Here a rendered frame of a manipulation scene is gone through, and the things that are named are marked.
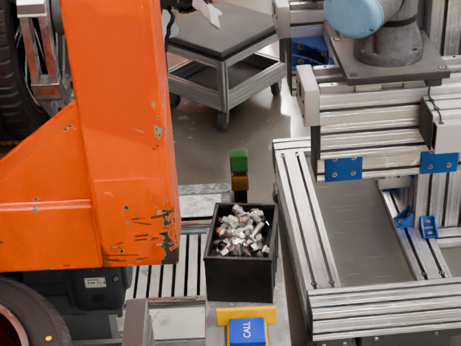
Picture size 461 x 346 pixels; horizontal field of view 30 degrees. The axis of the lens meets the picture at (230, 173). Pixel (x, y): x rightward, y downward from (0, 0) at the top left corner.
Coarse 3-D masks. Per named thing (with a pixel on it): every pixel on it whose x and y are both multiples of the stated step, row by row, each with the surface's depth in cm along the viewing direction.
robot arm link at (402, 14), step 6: (402, 0) 175; (408, 0) 179; (414, 0) 181; (402, 6) 177; (408, 6) 180; (414, 6) 182; (402, 12) 181; (408, 12) 181; (414, 12) 183; (396, 18) 181; (402, 18) 181; (408, 18) 182
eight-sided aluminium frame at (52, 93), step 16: (16, 0) 188; (32, 0) 188; (48, 0) 191; (32, 16) 189; (48, 16) 191; (32, 32) 194; (48, 32) 191; (32, 48) 193; (48, 48) 193; (32, 64) 195; (48, 64) 195; (32, 80) 198; (48, 80) 199; (64, 80) 233; (48, 96) 200; (64, 96) 205; (48, 112) 212
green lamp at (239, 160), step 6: (234, 150) 190; (240, 150) 190; (246, 150) 190; (234, 156) 188; (240, 156) 188; (246, 156) 188; (234, 162) 188; (240, 162) 188; (246, 162) 188; (234, 168) 189; (240, 168) 189; (246, 168) 189
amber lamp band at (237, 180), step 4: (232, 172) 192; (232, 176) 190; (236, 176) 190; (240, 176) 190; (244, 176) 190; (248, 176) 190; (232, 180) 190; (236, 180) 190; (240, 180) 190; (244, 180) 190; (248, 180) 191; (232, 184) 191; (236, 184) 191; (240, 184) 191; (244, 184) 191; (248, 184) 191; (232, 188) 192; (236, 188) 192; (240, 188) 192; (244, 188) 192; (248, 188) 192
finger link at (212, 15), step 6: (198, 0) 183; (198, 6) 183; (204, 6) 182; (210, 6) 182; (204, 12) 182; (210, 12) 182; (216, 12) 184; (210, 18) 181; (216, 18) 182; (216, 24) 181
